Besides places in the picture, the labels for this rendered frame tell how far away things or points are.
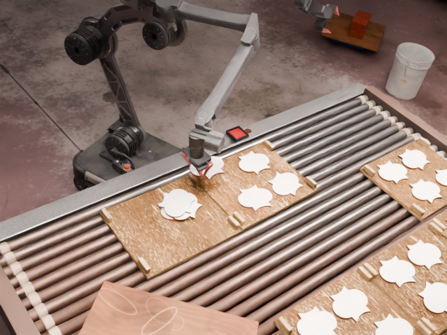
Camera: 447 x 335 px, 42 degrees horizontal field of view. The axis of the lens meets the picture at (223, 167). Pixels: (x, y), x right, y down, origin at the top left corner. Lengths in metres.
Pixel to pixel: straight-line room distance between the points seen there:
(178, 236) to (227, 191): 0.31
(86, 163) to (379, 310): 1.96
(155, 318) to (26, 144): 2.35
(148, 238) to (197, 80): 2.61
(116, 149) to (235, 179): 1.15
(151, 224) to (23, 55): 2.87
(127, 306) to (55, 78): 2.93
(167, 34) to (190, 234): 1.07
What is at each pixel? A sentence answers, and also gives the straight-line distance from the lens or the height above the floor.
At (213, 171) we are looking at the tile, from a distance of 2.23.
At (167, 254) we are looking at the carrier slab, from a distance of 2.09.
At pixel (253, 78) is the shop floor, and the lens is 4.71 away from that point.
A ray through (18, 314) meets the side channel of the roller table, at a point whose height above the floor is 0.95.
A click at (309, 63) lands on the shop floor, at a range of 5.05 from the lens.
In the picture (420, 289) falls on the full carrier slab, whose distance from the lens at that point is 2.24.
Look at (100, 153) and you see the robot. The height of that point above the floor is 0.26.
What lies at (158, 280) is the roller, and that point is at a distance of 2.04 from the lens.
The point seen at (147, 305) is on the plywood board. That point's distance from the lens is 1.84.
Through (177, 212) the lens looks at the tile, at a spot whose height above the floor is 0.96.
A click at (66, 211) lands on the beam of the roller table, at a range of 2.26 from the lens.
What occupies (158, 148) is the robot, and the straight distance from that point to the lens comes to 3.54.
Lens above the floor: 2.57
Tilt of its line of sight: 42 degrees down
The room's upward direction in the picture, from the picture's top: 10 degrees clockwise
